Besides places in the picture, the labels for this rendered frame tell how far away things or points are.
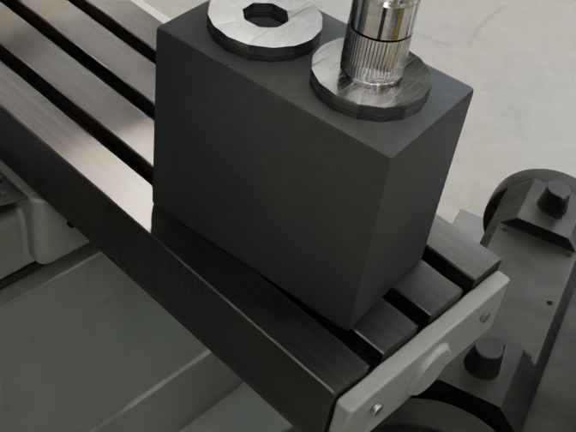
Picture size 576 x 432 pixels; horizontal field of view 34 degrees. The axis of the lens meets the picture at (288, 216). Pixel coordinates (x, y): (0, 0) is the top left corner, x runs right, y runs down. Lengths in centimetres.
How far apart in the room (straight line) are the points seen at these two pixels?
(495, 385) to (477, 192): 127
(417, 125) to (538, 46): 242
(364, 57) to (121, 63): 42
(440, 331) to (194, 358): 72
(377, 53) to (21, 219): 49
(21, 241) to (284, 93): 45
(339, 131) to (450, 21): 244
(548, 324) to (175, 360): 54
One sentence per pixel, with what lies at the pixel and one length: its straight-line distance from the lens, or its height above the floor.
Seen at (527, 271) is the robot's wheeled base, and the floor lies 59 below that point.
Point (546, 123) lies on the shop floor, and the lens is 274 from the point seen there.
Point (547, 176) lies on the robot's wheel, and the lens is 156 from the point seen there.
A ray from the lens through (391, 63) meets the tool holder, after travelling 67.
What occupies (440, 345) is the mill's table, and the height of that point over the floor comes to 92.
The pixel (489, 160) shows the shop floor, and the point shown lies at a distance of 254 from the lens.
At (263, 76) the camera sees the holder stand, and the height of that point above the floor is 113.
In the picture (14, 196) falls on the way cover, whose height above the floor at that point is 87.
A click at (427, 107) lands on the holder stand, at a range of 69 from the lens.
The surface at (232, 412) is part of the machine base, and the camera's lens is 161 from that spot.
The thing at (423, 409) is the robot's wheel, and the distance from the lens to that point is 118.
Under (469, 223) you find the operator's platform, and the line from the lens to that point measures 172.
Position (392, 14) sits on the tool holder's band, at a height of 120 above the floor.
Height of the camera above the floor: 152
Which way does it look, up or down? 43 degrees down
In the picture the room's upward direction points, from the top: 9 degrees clockwise
